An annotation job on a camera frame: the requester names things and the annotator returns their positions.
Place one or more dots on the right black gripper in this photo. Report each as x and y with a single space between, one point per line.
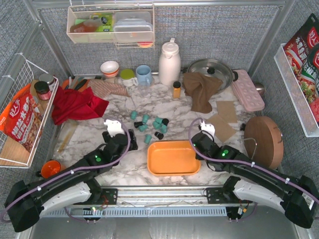
199 143

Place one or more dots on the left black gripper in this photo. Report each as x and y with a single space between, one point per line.
132 139

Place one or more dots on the tan scouring pad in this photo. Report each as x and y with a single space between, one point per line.
223 131
226 110

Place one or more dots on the orange plastic tray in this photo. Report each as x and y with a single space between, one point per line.
172 158

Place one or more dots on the brown cloth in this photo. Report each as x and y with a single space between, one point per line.
200 88

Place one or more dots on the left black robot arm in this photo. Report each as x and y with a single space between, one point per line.
27 203

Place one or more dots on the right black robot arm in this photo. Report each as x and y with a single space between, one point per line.
296 198

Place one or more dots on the black coffee capsule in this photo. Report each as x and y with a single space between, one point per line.
165 121
138 124
159 135

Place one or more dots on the teal coffee capsule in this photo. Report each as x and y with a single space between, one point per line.
134 114
143 127
145 119
157 123
148 138
163 128

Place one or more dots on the black small lid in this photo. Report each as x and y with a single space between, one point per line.
242 127

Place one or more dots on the round wooden board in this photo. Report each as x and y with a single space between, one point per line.
263 141

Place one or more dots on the striped beige cloth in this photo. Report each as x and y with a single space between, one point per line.
102 88

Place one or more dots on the red cloth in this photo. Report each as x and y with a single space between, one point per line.
74 105

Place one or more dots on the orange spice bottle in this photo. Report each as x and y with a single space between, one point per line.
176 89

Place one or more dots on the orange cup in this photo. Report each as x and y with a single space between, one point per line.
51 168

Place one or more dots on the pink egg tray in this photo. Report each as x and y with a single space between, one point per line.
245 91

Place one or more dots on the green lid white cup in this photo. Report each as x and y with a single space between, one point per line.
128 78

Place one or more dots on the steel pot with lid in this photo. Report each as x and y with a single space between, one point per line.
214 68

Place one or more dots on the blue mug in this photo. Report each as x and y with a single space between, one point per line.
144 75

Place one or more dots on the white orange striped bowl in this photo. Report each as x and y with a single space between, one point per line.
110 68

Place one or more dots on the white thermos jug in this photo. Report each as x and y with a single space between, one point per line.
169 63

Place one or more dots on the silver lid glass jar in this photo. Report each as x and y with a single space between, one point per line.
48 78

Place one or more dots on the red snack bag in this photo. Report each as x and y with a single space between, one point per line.
20 121

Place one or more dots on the clear plastic food container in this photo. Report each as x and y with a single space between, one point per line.
133 26

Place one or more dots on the red seasoning packet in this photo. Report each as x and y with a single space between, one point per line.
302 52

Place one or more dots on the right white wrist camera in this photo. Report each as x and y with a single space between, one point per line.
209 128

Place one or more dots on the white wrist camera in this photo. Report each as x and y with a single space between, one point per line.
209 128
114 127

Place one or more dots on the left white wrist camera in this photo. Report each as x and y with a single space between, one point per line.
114 127

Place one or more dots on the white wire wall basket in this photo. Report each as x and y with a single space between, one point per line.
13 154

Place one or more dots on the right white wall basket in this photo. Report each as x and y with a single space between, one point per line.
301 106

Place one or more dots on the cream wall shelf basket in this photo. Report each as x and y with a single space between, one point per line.
81 29

